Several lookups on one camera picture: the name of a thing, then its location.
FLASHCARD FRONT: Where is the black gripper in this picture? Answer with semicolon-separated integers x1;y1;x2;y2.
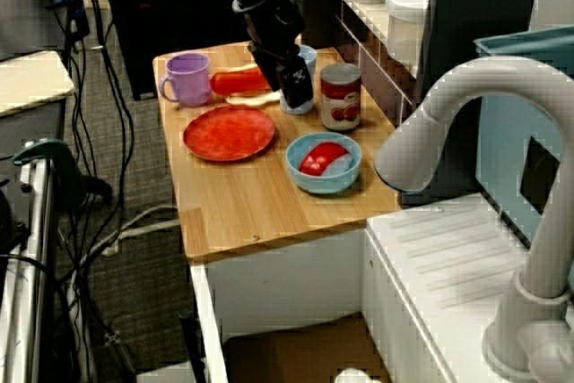
241;0;315;109

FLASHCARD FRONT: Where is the red toy sausage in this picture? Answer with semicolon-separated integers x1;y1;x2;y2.
210;69;271;96

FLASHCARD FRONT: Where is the purple plastic mug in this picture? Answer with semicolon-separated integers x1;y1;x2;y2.
158;52;213;109

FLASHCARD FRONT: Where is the light blue plastic cup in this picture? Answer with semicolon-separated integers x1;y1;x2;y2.
280;44;318;115

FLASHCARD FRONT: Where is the cream scalloped plate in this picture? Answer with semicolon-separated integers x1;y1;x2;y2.
219;64;282;109

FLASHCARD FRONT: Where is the tomato soup can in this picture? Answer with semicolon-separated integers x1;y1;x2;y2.
319;63;362;132

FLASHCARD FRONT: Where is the red round plate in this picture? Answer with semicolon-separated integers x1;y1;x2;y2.
182;105;276;163

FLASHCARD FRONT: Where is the red toy pepper slice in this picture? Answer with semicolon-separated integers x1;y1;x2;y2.
298;141;353;177

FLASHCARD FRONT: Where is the dark tiled backsplash shelf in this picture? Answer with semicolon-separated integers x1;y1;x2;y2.
300;0;431;133

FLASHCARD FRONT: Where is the light blue bowl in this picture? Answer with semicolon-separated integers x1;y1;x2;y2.
285;132;362;196

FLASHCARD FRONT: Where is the large white lidded jar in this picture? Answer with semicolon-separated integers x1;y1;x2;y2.
385;0;432;64

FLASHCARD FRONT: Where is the white toy kitchen cabinet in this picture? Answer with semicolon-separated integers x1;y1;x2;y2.
190;192;574;383

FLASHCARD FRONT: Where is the grey toy faucet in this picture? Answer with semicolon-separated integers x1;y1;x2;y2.
374;56;574;379

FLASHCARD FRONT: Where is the teal plastic box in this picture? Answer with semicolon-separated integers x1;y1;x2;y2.
474;25;574;249

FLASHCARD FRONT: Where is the green power drill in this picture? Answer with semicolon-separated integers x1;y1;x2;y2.
11;137;114;207

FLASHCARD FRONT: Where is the beige desk board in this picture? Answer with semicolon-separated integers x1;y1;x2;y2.
0;49;76;118

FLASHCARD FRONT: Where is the white crumpled ball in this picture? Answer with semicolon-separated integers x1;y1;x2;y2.
334;367;374;383

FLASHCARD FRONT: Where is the white power cable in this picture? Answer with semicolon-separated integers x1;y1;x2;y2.
66;205;180;270

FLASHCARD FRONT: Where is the aluminium frame rail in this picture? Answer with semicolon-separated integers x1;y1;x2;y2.
0;144;62;383

